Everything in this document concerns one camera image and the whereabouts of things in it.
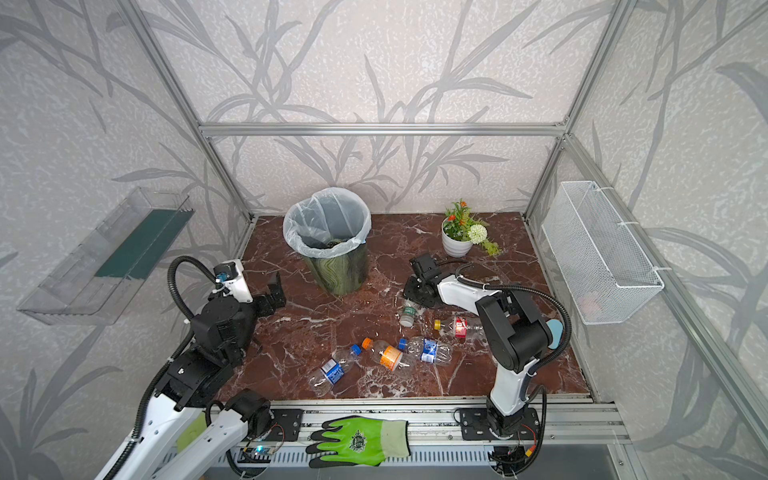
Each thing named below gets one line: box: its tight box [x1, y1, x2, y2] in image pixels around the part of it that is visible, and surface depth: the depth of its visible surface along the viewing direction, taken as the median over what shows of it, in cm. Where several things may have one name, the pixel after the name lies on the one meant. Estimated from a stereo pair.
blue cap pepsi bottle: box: [308, 344, 363, 397], surface depth 80 cm
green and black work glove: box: [305, 415, 411, 468], surface depth 72 cm
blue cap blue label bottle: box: [397, 336, 454, 365], surface depth 84 cm
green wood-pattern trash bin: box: [304, 242, 369, 296], surface depth 90 cm
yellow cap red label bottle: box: [433, 316, 484, 338], surface depth 88 cm
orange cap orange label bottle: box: [361, 337, 416, 373], surface depth 83 cm
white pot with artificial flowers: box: [441, 199, 502, 258], surface depth 101 cm
